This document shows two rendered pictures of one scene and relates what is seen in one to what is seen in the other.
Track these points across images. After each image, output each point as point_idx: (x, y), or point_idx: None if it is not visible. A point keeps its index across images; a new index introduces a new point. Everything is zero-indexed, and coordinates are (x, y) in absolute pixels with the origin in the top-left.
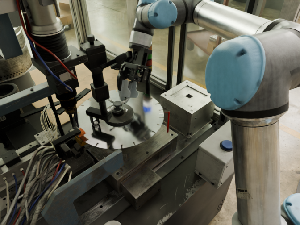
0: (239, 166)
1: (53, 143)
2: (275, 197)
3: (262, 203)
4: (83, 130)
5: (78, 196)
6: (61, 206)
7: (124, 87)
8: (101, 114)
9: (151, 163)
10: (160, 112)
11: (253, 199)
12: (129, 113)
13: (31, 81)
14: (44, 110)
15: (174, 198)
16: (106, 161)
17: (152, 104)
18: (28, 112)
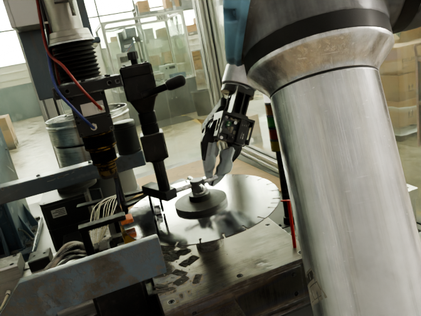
0: (292, 205)
1: (78, 227)
2: (393, 298)
3: (353, 313)
4: (131, 216)
5: (66, 306)
6: (31, 315)
7: (210, 155)
8: (158, 188)
9: (250, 301)
10: (273, 201)
11: (327, 298)
12: (216, 200)
13: (133, 184)
14: (108, 199)
15: None
16: (124, 248)
17: (265, 190)
18: (89, 202)
